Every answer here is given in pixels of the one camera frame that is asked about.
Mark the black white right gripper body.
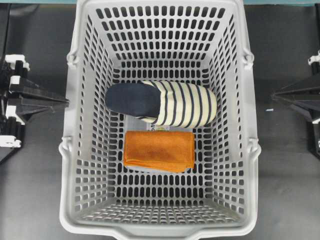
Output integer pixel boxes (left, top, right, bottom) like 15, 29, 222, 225
308, 50, 320, 160

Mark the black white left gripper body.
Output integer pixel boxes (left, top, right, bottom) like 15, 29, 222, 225
0, 54, 30, 163

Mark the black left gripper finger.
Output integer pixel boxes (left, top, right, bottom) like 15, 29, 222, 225
15, 96, 68, 123
9, 76, 69, 105

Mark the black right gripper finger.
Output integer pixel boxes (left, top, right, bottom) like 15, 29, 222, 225
272, 96, 320, 123
271, 74, 320, 99

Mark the white package under cloth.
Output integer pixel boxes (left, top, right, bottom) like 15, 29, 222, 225
124, 115, 194, 176

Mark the grey plastic shopping basket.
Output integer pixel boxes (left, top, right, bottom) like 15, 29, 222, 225
59, 0, 261, 240

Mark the folded orange cloth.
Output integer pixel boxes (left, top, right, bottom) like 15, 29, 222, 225
123, 130, 196, 174

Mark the striped cream navy slipper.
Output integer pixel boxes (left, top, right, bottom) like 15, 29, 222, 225
105, 80, 218, 128

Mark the black cable at left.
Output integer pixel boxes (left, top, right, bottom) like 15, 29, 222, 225
1, 0, 13, 55

